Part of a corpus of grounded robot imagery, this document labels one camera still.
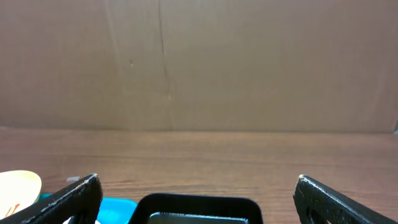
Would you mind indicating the yellow plate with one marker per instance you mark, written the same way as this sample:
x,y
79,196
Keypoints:
x,y
19,190

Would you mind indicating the cardboard board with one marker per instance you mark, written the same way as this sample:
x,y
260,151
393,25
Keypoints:
x,y
295,66

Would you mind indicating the small tape scrap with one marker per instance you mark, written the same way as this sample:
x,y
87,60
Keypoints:
x,y
73,179

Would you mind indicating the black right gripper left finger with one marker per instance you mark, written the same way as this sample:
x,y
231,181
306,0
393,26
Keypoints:
x,y
78,202

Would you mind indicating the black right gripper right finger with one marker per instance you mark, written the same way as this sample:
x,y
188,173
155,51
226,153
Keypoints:
x,y
316,202

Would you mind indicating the black water tray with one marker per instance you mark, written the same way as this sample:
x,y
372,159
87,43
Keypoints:
x,y
175,208

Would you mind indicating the blue plastic tray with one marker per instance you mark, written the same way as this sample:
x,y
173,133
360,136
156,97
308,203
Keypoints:
x,y
115,211

